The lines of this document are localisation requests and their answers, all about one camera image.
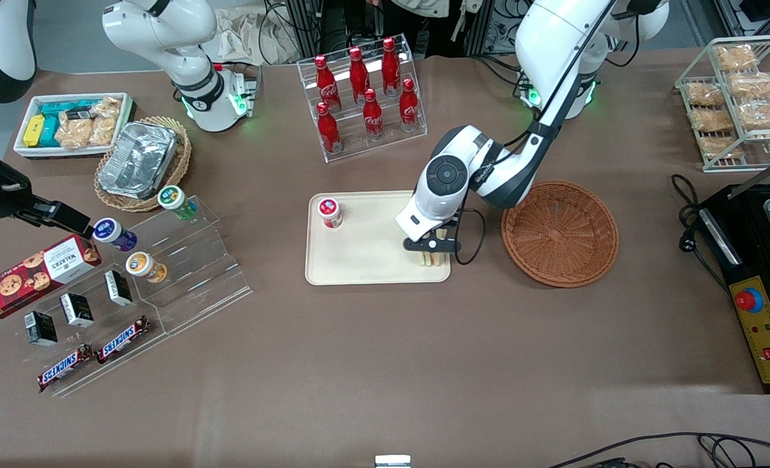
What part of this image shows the small black box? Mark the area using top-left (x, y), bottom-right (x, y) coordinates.
top-left (103, 270), bottom-right (134, 307)
top-left (23, 311), bottom-right (58, 346)
top-left (59, 292), bottom-right (95, 328)

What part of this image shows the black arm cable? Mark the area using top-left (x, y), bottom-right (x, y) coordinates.
top-left (453, 0), bottom-right (619, 266)

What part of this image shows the teal snack box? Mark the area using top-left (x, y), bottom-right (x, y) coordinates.
top-left (39, 99), bottom-right (94, 120)
top-left (37, 117), bottom-right (61, 148)

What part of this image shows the aluminium frame post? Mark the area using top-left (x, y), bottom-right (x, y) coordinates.
top-left (286, 0), bottom-right (324, 60)
top-left (470, 0), bottom-right (496, 57)

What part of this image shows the purple yogurt cup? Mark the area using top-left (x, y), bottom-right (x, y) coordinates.
top-left (92, 218), bottom-right (138, 253)

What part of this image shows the standing person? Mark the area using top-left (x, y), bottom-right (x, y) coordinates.
top-left (379, 0), bottom-right (489, 60)

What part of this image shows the looped black cable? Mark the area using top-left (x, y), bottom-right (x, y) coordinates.
top-left (697, 434), bottom-right (770, 468)

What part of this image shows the red cola bottle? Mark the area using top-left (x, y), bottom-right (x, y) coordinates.
top-left (382, 37), bottom-right (402, 98)
top-left (316, 102), bottom-right (342, 155)
top-left (363, 88), bottom-right (386, 141)
top-left (314, 55), bottom-right (342, 112)
top-left (348, 47), bottom-right (371, 105)
top-left (398, 78), bottom-right (421, 131)

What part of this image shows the red lid yogurt cup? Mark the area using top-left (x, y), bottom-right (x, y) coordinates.
top-left (318, 196), bottom-right (344, 230)

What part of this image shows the tangled cable bundle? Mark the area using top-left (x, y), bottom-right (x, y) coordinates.
top-left (493, 0), bottom-right (530, 54)

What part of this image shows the green yogurt cup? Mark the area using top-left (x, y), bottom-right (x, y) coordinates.
top-left (157, 185), bottom-right (199, 221)

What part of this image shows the black power cord with plug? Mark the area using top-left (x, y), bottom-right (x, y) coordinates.
top-left (671, 173), bottom-right (730, 293)

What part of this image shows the black machine with yellow panel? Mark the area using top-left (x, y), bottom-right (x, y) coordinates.
top-left (699, 151), bottom-right (770, 395)

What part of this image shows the light wicker basket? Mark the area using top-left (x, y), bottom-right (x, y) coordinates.
top-left (94, 116), bottom-right (192, 213)

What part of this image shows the aluminium foil tray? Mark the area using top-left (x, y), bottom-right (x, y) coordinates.
top-left (98, 121), bottom-right (178, 200)

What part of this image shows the clear acrylic bottle rack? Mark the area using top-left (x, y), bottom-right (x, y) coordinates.
top-left (296, 34), bottom-right (428, 163)

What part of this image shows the Snickers bar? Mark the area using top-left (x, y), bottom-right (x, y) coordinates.
top-left (96, 316), bottom-right (152, 364)
top-left (37, 344), bottom-right (95, 393)

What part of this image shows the orange yogurt cup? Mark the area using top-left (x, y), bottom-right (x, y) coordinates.
top-left (125, 252), bottom-right (168, 284)

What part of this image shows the white wire rack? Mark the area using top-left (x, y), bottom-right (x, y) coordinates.
top-left (674, 35), bottom-right (770, 174)

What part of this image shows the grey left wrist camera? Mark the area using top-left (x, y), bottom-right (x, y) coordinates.
top-left (395, 201), bottom-right (441, 244)

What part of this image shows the brown wicker basket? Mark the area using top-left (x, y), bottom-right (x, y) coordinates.
top-left (501, 180), bottom-right (620, 288)

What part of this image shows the yellow snack box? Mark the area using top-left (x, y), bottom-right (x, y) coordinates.
top-left (23, 114), bottom-right (47, 149)

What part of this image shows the red Walkers shortbread box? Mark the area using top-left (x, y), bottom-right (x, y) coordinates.
top-left (0, 234), bottom-right (102, 320)

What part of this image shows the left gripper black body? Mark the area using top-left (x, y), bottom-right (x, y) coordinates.
top-left (423, 227), bottom-right (451, 254)

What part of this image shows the white plastic bin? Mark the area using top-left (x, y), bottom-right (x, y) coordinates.
top-left (12, 92), bottom-right (136, 159)

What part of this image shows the long black cable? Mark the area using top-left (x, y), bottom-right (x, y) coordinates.
top-left (546, 431), bottom-right (770, 468)

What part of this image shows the beige plastic tray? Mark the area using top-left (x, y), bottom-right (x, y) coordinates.
top-left (305, 190), bottom-right (452, 286)

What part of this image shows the wrapped bread packet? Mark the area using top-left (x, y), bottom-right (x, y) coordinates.
top-left (712, 44), bottom-right (756, 72)
top-left (726, 71), bottom-right (770, 99)
top-left (685, 82), bottom-right (724, 107)
top-left (739, 100), bottom-right (770, 131)
top-left (699, 136), bottom-right (743, 159)
top-left (691, 108), bottom-right (734, 133)

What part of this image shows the triangular sandwich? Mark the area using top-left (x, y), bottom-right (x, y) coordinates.
top-left (421, 227), bottom-right (449, 268)

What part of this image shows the clear acrylic step stand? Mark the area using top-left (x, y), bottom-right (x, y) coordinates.
top-left (24, 194), bottom-right (254, 398)

